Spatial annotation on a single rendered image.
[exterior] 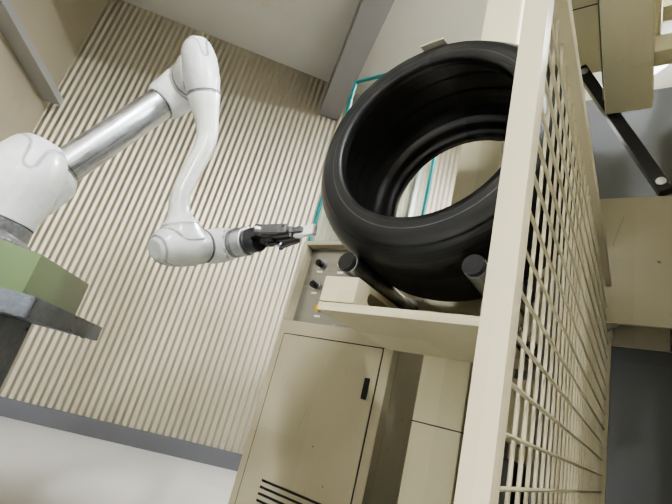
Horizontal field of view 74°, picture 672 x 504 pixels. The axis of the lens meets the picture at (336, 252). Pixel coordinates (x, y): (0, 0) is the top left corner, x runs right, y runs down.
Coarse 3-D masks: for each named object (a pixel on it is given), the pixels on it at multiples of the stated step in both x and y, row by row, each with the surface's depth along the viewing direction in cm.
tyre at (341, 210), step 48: (480, 48) 98; (384, 96) 111; (432, 96) 123; (480, 96) 120; (336, 144) 110; (384, 144) 130; (432, 144) 131; (336, 192) 103; (384, 192) 132; (480, 192) 82; (576, 192) 87; (384, 240) 91; (432, 240) 85; (480, 240) 82; (528, 240) 85; (432, 288) 97
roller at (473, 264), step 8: (472, 256) 82; (480, 256) 81; (464, 264) 82; (472, 264) 81; (480, 264) 80; (464, 272) 82; (472, 272) 81; (480, 272) 80; (472, 280) 83; (480, 280) 82; (480, 288) 86; (520, 312) 104; (520, 320) 103
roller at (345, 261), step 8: (344, 256) 98; (352, 256) 97; (344, 264) 97; (352, 264) 96; (360, 264) 98; (344, 272) 98; (352, 272) 97; (360, 272) 99; (368, 272) 101; (368, 280) 102; (376, 280) 104; (384, 280) 108; (376, 288) 105; (384, 288) 107; (392, 288) 111; (384, 296) 109; (392, 296) 111; (400, 296) 114; (400, 304) 115; (408, 304) 118
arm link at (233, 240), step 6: (234, 228) 133; (240, 228) 130; (246, 228) 132; (228, 234) 131; (234, 234) 130; (240, 234) 129; (228, 240) 130; (234, 240) 129; (240, 240) 129; (228, 246) 130; (234, 246) 129; (240, 246) 129; (234, 252) 131; (240, 252) 130; (246, 252) 130
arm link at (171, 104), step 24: (168, 72) 143; (144, 96) 140; (168, 96) 142; (120, 120) 134; (144, 120) 139; (72, 144) 127; (96, 144) 130; (120, 144) 135; (72, 168) 126; (72, 192) 127
